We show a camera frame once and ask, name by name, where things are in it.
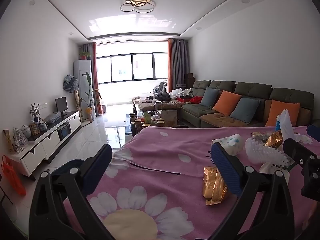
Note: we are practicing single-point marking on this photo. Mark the large gold foil wrapper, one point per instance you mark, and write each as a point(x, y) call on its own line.
point(212, 185)

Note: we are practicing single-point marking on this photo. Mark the teal plastic bin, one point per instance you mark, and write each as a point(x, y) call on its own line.
point(62, 167)

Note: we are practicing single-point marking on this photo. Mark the black framed window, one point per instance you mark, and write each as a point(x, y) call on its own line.
point(131, 67)

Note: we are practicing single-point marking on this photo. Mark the plastic-covered dark box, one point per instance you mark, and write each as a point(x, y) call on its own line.
point(52, 117)

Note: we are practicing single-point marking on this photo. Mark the brown upholstered ottoman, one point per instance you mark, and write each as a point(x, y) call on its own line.
point(150, 104)

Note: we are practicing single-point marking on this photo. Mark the blue and white ceramic jar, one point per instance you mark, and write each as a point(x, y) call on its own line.
point(43, 125)

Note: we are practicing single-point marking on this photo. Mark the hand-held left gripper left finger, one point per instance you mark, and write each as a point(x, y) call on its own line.
point(97, 170)

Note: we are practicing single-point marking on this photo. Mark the pile of white clothes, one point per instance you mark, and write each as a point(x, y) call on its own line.
point(182, 92)

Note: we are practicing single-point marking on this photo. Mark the grey-blue cushion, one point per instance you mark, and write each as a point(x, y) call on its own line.
point(209, 97)
point(245, 110)

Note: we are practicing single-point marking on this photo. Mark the orange plastic bag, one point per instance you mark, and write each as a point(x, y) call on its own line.
point(12, 180)

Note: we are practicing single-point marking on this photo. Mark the brown paper snack bag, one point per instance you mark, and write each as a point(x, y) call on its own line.
point(168, 118)

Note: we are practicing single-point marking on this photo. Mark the small beige box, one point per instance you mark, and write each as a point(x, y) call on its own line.
point(136, 98)

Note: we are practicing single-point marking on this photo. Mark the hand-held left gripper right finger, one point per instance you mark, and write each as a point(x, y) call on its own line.
point(225, 170)

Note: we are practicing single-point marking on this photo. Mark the black bag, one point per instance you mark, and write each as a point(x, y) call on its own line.
point(163, 96)

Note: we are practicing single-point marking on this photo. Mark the small plant in blue vase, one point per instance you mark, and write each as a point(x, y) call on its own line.
point(34, 110)

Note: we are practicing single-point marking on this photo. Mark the blue patterned paper cup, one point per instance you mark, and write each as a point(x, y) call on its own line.
point(230, 142)

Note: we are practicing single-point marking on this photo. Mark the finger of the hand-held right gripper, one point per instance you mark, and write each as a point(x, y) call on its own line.
point(314, 131)
point(295, 150)

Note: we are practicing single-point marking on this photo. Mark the wooden photo frame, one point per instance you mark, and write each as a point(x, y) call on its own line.
point(35, 128)

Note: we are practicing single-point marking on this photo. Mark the white ribbed plastic tray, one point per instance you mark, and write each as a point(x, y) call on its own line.
point(260, 152)

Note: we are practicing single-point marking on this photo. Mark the group of food jars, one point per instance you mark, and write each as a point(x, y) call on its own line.
point(138, 123)

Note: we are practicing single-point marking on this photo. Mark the green and brown sofa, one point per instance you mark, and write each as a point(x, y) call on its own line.
point(252, 88)

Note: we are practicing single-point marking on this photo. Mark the model ship in plastic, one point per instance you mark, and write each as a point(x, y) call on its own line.
point(20, 140)

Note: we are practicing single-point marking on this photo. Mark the dark wooden cabinet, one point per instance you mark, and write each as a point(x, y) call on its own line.
point(189, 80)

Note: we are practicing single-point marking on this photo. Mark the orange and grey curtain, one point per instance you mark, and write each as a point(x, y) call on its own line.
point(93, 80)
point(177, 62)

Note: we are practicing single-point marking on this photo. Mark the blue and white bottle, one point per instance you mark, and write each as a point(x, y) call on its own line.
point(277, 124)

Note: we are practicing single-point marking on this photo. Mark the standing fan with floral cover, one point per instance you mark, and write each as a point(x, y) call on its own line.
point(70, 82)

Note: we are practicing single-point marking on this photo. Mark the white standing air conditioner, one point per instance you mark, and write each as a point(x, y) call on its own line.
point(81, 75)

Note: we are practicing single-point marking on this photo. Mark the large-leaf floor plant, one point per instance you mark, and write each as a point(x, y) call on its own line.
point(89, 111)

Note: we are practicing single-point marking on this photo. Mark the red cloth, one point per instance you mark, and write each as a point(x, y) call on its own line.
point(197, 99)

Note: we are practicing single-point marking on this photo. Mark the pink floral blanket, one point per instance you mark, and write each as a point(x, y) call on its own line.
point(162, 155)

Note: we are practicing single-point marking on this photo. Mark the white and black TV stand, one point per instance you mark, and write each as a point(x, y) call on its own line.
point(47, 142)

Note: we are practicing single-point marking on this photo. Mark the orange cushion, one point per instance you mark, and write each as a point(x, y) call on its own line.
point(226, 102)
point(275, 110)

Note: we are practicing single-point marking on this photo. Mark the small green potted plant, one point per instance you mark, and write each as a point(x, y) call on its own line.
point(85, 54)

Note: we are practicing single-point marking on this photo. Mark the small black monitor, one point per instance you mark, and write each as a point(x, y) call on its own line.
point(61, 104)

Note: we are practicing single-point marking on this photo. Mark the tall gold box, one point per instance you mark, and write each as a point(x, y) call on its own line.
point(8, 141)

